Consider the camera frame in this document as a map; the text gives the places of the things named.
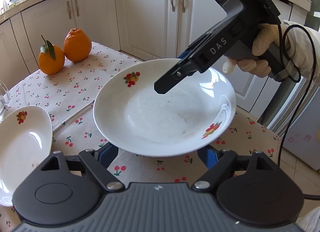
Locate large white fruit-pattern plate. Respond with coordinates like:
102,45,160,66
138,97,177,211
93,58,236,157

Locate right forearm white sleeve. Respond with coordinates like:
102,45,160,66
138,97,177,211
273,21,319,85

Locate white kitchen cabinets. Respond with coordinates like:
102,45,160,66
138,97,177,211
0,0,313,120

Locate right hand beige glove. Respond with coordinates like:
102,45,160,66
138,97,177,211
222,24,286,78

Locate white deep fruit-pattern plate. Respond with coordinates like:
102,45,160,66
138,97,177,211
1,105,53,207

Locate bumpy orange without leaf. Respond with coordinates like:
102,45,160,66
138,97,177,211
63,28,92,63

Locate orange with green leaf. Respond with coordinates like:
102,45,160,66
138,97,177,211
38,36,65,75

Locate clear glass mug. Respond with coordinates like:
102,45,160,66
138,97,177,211
0,81,10,121

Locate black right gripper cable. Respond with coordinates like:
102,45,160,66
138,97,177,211
277,23,320,201

